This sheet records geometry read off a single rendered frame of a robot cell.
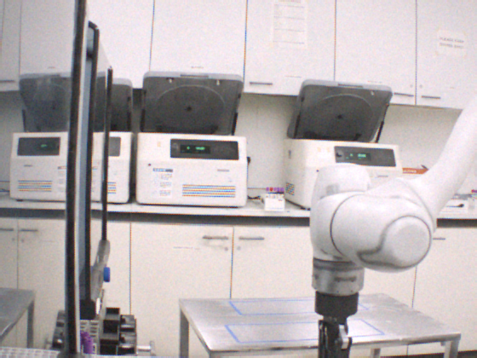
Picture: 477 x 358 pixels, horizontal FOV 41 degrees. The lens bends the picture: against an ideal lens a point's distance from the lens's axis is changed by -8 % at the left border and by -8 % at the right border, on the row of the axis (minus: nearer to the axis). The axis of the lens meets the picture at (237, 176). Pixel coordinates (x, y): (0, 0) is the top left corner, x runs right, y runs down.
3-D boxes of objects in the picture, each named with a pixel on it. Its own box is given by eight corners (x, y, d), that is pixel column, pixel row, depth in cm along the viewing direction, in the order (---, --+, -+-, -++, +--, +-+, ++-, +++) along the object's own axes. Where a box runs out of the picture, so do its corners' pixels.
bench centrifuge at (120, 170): (21, 201, 325) (26, 73, 321) (42, 191, 386) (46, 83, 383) (128, 205, 331) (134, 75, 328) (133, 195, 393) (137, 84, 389)
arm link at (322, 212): (298, 252, 114) (326, 267, 102) (301, 160, 113) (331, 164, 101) (355, 251, 117) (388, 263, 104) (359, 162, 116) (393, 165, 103)
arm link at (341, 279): (320, 263, 105) (318, 299, 106) (373, 262, 107) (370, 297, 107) (306, 253, 114) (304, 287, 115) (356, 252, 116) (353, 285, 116)
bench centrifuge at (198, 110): (135, 205, 333) (142, 66, 329) (135, 195, 394) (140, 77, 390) (247, 209, 341) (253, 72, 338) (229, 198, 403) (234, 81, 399)
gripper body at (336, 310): (309, 285, 115) (306, 336, 115) (322, 297, 106) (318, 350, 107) (350, 284, 116) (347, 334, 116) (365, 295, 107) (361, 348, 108)
